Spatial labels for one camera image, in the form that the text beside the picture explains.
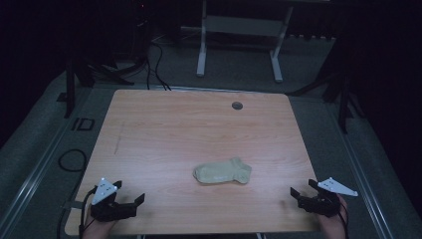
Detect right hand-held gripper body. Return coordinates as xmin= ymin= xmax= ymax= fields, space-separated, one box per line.
xmin=298 ymin=176 xmax=359 ymax=219

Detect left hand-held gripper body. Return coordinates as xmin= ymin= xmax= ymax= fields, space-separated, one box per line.
xmin=90 ymin=176 xmax=138 ymax=223

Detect pale green ankle sock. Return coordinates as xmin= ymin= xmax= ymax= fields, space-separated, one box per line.
xmin=193 ymin=156 xmax=253 ymax=185

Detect person's right hand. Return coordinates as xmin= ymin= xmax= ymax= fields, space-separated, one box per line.
xmin=317 ymin=194 xmax=349 ymax=239

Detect person's left hand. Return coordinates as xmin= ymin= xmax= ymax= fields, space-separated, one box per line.
xmin=82 ymin=206 xmax=116 ymax=239

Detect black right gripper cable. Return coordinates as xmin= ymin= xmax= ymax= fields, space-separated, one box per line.
xmin=337 ymin=198 xmax=350 ymax=239

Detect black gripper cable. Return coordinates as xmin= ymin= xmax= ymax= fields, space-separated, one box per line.
xmin=78 ymin=189 xmax=98 ymax=239
xmin=337 ymin=198 xmax=350 ymax=239

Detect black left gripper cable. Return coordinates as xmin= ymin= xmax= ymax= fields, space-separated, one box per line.
xmin=78 ymin=189 xmax=98 ymax=239

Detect metal floor rail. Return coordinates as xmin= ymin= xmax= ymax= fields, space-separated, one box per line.
xmin=325 ymin=101 xmax=396 ymax=239
xmin=0 ymin=88 xmax=96 ymax=233

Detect looped black floor cable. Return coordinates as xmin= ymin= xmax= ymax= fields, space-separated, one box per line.
xmin=58 ymin=148 xmax=89 ymax=173

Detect black hanging cables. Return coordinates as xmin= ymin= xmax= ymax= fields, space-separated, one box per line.
xmin=144 ymin=41 xmax=172 ymax=92

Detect white metal desk frame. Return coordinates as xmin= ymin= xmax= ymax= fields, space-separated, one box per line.
xmin=196 ymin=0 xmax=295 ymax=84

